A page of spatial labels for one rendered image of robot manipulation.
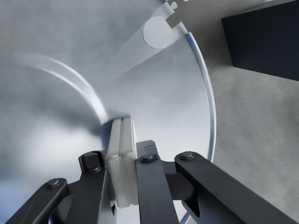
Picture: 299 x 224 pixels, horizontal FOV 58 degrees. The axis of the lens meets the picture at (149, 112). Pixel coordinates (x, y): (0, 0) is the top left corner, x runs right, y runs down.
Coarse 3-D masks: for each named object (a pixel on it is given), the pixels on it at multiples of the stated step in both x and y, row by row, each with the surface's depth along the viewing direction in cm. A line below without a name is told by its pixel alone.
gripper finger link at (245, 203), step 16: (176, 160) 12; (192, 160) 12; (208, 160) 12; (192, 176) 11; (208, 176) 10; (224, 176) 10; (208, 192) 10; (224, 192) 9; (240, 192) 9; (192, 208) 12; (208, 208) 10; (224, 208) 9; (240, 208) 8; (256, 208) 8; (272, 208) 8
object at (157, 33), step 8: (160, 16) 19; (152, 24) 19; (160, 24) 19; (168, 24) 19; (144, 32) 19; (152, 32) 19; (160, 32) 19; (168, 32) 19; (152, 40) 19; (160, 40) 19; (168, 40) 19
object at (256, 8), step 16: (272, 0) 91; (288, 0) 61; (240, 16) 80; (256, 16) 71; (272, 16) 64; (288, 16) 58; (240, 32) 84; (256, 32) 74; (272, 32) 66; (288, 32) 60; (240, 48) 88; (256, 48) 77; (272, 48) 69; (288, 48) 62; (240, 64) 93; (256, 64) 81; (272, 64) 71; (288, 64) 64
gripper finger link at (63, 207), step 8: (104, 152) 16; (72, 184) 13; (112, 184) 14; (72, 192) 12; (112, 192) 13; (64, 200) 12; (72, 200) 12; (112, 200) 13; (56, 208) 12; (64, 208) 12; (56, 216) 12; (64, 216) 12
